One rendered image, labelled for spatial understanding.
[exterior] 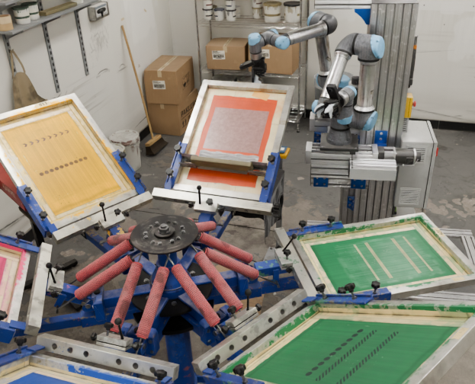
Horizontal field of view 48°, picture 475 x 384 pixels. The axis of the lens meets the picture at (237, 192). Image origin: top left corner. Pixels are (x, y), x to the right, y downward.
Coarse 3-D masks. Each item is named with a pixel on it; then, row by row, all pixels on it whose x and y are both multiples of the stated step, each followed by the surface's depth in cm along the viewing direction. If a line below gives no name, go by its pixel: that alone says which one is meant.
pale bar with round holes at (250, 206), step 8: (152, 192) 298; (160, 192) 297; (168, 192) 296; (176, 192) 295; (184, 192) 294; (168, 200) 298; (176, 200) 297; (184, 200) 293; (192, 200) 291; (216, 200) 288; (224, 200) 287; (232, 200) 286; (240, 200) 285; (248, 200) 284; (232, 208) 287; (240, 208) 283; (248, 208) 282; (256, 208) 281; (264, 208) 280
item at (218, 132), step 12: (216, 96) 333; (228, 96) 331; (216, 108) 329; (228, 108) 327; (240, 108) 325; (216, 120) 324; (228, 120) 322; (204, 132) 322; (216, 132) 320; (228, 132) 318; (204, 144) 317; (216, 144) 316; (228, 144) 314; (192, 168) 311; (192, 180) 307; (204, 180) 306; (216, 180) 304
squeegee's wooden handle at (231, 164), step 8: (192, 160) 302; (200, 160) 300; (208, 160) 299; (216, 160) 298; (224, 160) 297; (232, 160) 296; (224, 168) 302; (232, 168) 299; (240, 168) 297; (248, 168) 294
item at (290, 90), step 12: (204, 84) 335; (216, 84) 333; (228, 84) 331; (240, 84) 329; (252, 84) 328; (264, 84) 326; (204, 96) 332; (288, 96) 318; (288, 108) 314; (192, 120) 323; (192, 132) 320; (276, 144) 303; (180, 168) 310; (192, 192) 300; (204, 192) 298; (216, 192) 296; (228, 192) 295; (240, 192) 293
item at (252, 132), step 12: (252, 108) 323; (264, 108) 322; (240, 120) 321; (252, 120) 319; (264, 120) 317; (240, 132) 317; (252, 132) 315; (264, 132) 313; (240, 144) 312; (252, 144) 311; (264, 144) 309; (228, 180) 303; (240, 180) 301; (252, 180) 299
